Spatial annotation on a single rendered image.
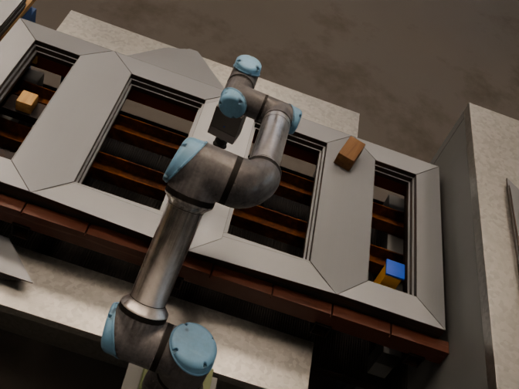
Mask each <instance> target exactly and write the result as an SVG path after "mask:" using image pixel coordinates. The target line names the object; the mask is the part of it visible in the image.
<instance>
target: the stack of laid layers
mask: <svg viewBox="0 0 519 389"><path fill-rule="evenodd" d="M36 56H39V57H42V58H44V59H48V60H50V61H53V62H55V63H59V64H62V65H64V66H68V67H70V68H71V69H72V68H73V66H74V64H75V63H76V61H77V60H78V59H79V57H80V56H78V55H77V54H74V53H71V52H67V51H66V50H63V49H59V48H56V47H54V46H51V45H48V44H45V43H43V42H40V41H37V40H35V42H34V43H33V44H32V45H31V46H30V47H29V49H28V50H27V52H26V53H25V55H24V56H23V57H22V58H21V59H20V60H19V62H18V63H17V65H16V66H15V68H14V69H13V70H12V71H11V72H10V74H9V75H8V76H7V78H6V79H5V81H4V82H3V83H2V85H1V86H0V105H1V103H2V102H3V100H4V99H5V98H6V97H7V95H8V94H9V92H10V91H11V90H12V88H13V87H14V85H15V84H16V83H17V82H18V80H19V79H20V77H21V76H22V74H23V73H24V72H25V71H26V70H27V68H28V67H29V65H30V64H31V62H32V61H33V60H34V58H35V57H36ZM71 69H70V70H71ZM69 72H70V71H69ZM67 75H68V73H67ZM67 75H66V77H67ZM66 77H65V78H66ZM65 78H64V79H65ZM63 81H64V80H63ZM62 83H63V82H61V84H62ZM61 84H60V86H61ZM58 89H59V88H58ZM58 89H57V90H58ZM131 90H136V91H138V92H141V93H145V94H147V95H149V96H153V97H156V98H158V99H160V100H164V101H167V102H169V103H173V104H175V105H178V106H180V107H184V108H187V109H189V110H193V111H195V112H197V114H196V116H195V119H194V122H193V124H192V128H191V130H190V132H189V135H188V137H192V135H193V133H194V130H195V127H196V124H197V123H198V119H199V117H200V114H201V112H202V108H203V106H204V104H205V103H211V102H215V101H219V99H220V97H216V98H212V99H208V100H204V99H201V98H198V97H196V96H192V95H190V94H187V93H183V92H181V91H178V90H175V89H172V88H170V87H167V86H164V85H161V84H159V83H155V82H153V81H150V80H148V79H144V78H141V77H139V76H135V75H133V74H131V76H130V78H129V80H128V81H127V83H126V85H125V87H124V89H123V91H122V93H121V94H120V96H119V98H118V100H117V102H116V104H115V105H114V108H113V109H112V111H111V113H110V116H109V117H108V118H107V121H106V123H105V124H104V126H103V128H102V130H101V132H100V134H99V136H98V138H97V139H96V141H95V143H94V145H93V147H92V149H91V151H90V152H89V154H88V156H87V158H86V160H85V162H84V163H83V166H82V167H81V169H80V172H79V174H78V175H77V176H76V179H75V181H74V182H71V183H67V184H73V183H77V184H80V185H82V186H84V187H87V188H90V189H93V190H95V191H99V192H101V193H103V194H106V195H109V196H111V197H114V198H117V199H120V200H121V201H125V202H127V203H130V204H132V205H136V206H138V207H140V208H143V209H146V210H148V211H152V212H154V213H156V214H159V215H162V214H163V211H164V209H165V206H166V204H167V202H168V196H167V195H165V199H164V200H163V203H162V205H161V209H160V210H157V209H155V208H152V207H149V206H147V205H143V204H140V203H137V202H135V201H131V200H128V199H126V198H122V197H119V196H116V195H114V194H110V193H107V192H105V191H101V190H98V189H96V188H92V187H89V186H86V185H85V184H83V182H84V180H85V178H86V176H87V174H88V172H89V170H90V168H91V167H92V165H93V162H94V161H95V159H96V157H97V155H98V153H99V151H100V149H101V147H102V146H103V143H104V141H105V140H106V138H107V135H108V134H109V132H110V129H111V127H112V126H113V124H114V122H115V120H116V119H117V116H118V114H119V112H120V110H121V108H122V106H123V105H124V103H125V101H126V99H127V97H128V95H129V93H130V91H131ZM55 94H56V93H54V95H55ZM54 95H53V97H54ZM53 97H52V98H53ZM52 98H51V99H52ZM50 101H51V100H50ZM50 101H49V102H50ZM49 102H48V104H49ZM48 104H47V106H48ZM47 106H46V107H47ZM44 110H45V109H44ZM43 112H44V111H43ZM43 112H42V113H43ZM42 113H41V115H42ZM41 115H40V116H39V117H41ZM38 119H39V118H38ZM37 121H38V120H37ZM37 121H36V122H37ZM36 122H35V124H36ZM35 124H34V125H33V127H34V126H35ZM260 125H261V122H259V121H257V120H254V124H253V129H252V132H251V135H250V138H249V143H248V146H247V149H246V154H245V157H244V158H246V159H247V158H248V156H249V151H250V148H251V144H252V141H253V136H254V133H257V134H258V132H259V129H260ZM33 127H32V128H33ZM31 130H32V129H31ZM30 132H31V131H29V133H30ZM29 133H28V135H29ZM28 135H27V136H26V137H28ZM25 139H26V138H25ZM24 141H25V140H24ZM24 141H23V142H24ZM23 142H22V144H23ZM22 144H21V145H20V147H21V146H22ZM286 144H289V145H292V146H295V147H298V148H300V149H303V150H306V151H310V152H312V153H314V154H318V156H317V166H316V171H315V175H314V185H313V190H312V195H311V200H310V210H309V215H308V220H307V229H306V234H305V239H304V248H303V254H302V258H300V257H297V256H295V255H291V254H288V253H285V252H282V251H280V250H277V249H273V248H270V247H268V246H265V245H261V244H259V243H256V242H252V241H250V240H247V239H244V238H240V237H238V236H235V235H231V234H229V233H227V232H228V230H229V224H230V222H231V218H232V213H233V210H234V208H230V210H229V215H228V218H227V222H226V226H225V230H224V232H223V236H225V237H227V238H232V239H235V240H238V241H241V242H245V243H248V244H250V245H255V246H258V247H261V248H264V249H269V250H271V251H274V252H278V253H282V254H284V255H289V256H292V257H295V258H298V259H302V260H305V261H308V262H309V263H310V264H311V265H312V266H313V264H312V263H311V262H310V257H311V251H312V245H313V240H314V229H315V224H316V218H317V209H318V203H319V197H320V192H321V182H322V176H323V170H324V161H325V155H326V150H327V143H325V142H323V141H320V140H317V139H314V138H312V137H308V136H305V135H303V134H299V133H297V132H294V133H293V134H288V136H287V142H286ZM20 147H19V148H20ZM18 150H19V149H18ZM17 152H18V151H16V153H17ZM16 153H15V155H16ZM15 155H14V156H15ZM14 156H13V157H14ZM12 159H13V158H12ZM375 175H378V176H380V177H382V178H386V179H389V180H391V181H395V182H397V183H400V184H403V185H406V220H405V293H408V294H411V295H414V296H416V174H413V173H410V172H408V171H404V170H402V169H399V168H397V167H393V166H391V165H388V164H384V163H382V162H379V161H377V160H375ZM63 185H66V184H61V185H58V186H55V187H59V186H63ZM52 188H54V187H52ZM0 193H1V194H4V195H8V196H10V197H13V198H17V199H19V200H22V201H26V204H28V203H31V204H34V205H38V206H40V207H43V208H47V209H49V210H52V211H56V212H59V213H61V214H64V215H68V216H70V217H73V218H77V219H79V220H82V221H85V222H89V225H91V224H94V225H98V226H100V227H103V228H107V229H110V230H112V231H115V232H119V233H121V234H124V235H128V236H130V237H133V238H137V239H140V240H142V241H145V242H149V243H151V241H152V239H153V238H152V237H149V236H146V235H143V234H141V233H139V232H135V231H133V230H130V229H128V228H125V227H122V226H119V225H116V224H114V223H112V222H108V221H106V220H103V219H101V218H98V217H95V216H93V215H89V214H87V213H85V212H82V211H79V210H76V209H75V208H71V207H69V206H66V205H63V204H60V203H58V202H56V201H52V200H50V199H48V198H44V197H42V196H39V195H37V194H33V193H32V192H30V191H26V190H23V189H21V188H17V187H14V186H11V185H9V184H5V183H2V182H0ZM187 255H189V256H191V257H194V258H197V259H201V260H203V261H206V262H210V263H212V265H218V266H221V267H224V268H227V269H231V270H233V271H236V272H240V273H242V274H245V275H248V276H252V277H254V278H257V279H261V280H263V281H266V282H270V283H272V284H273V286H274V285H278V286H282V287H284V288H287V289H291V290H293V291H296V292H299V293H303V294H305V295H308V296H312V297H314V298H317V299H321V300H323V301H326V302H329V303H332V305H334V304H335V305H338V306H342V307H344V308H347V309H350V310H354V311H356V312H359V313H363V314H365V315H368V316H372V317H374V318H377V319H380V320H384V321H386V322H389V323H391V325H392V323H393V324H395V325H398V326H402V327H405V328H407V329H410V330H414V331H416V332H419V333H423V334H425V335H428V336H431V337H435V338H437V339H439V338H440V337H441V336H442V334H443V333H444V332H445V330H442V329H440V328H437V327H434V326H430V325H428V324H425V323H421V322H419V321H416V320H412V319H409V318H407V317H404V316H400V315H398V314H395V313H391V312H389V311H386V310H382V309H379V308H377V307H374V306H370V305H368V304H365V303H361V302H358V301H356V300H353V299H349V298H347V297H344V296H340V295H338V294H334V293H329V292H326V291H323V290H321V289H316V288H313V287H310V286H305V285H303V284H299V283H297V282H292V281H290V280H286V279H281V278H279V277H275V276H272V275H268V274H266V273H262V272H258V271H255V270H252V269H247V268H245V267H242V266H237V265H234V264H231V263H228V262H223V261H221V260H218V259H214V258H210V257H208V256H204V255H199V254H197V253H194V252H190V251H188V253H187ZM313 267H314V266H313ZM314 268H315V267H314ZM315 270H316V268H315ZM316 271H317V270H316ZM317 272H318V271H317ZM318 273H319V272H318ZM319 274H320V273H319ZM320 276H321V274H320ZM321 277H322V276H321ZM322 278H323V277H322ZM323 279H324V278H323Z"/></svg>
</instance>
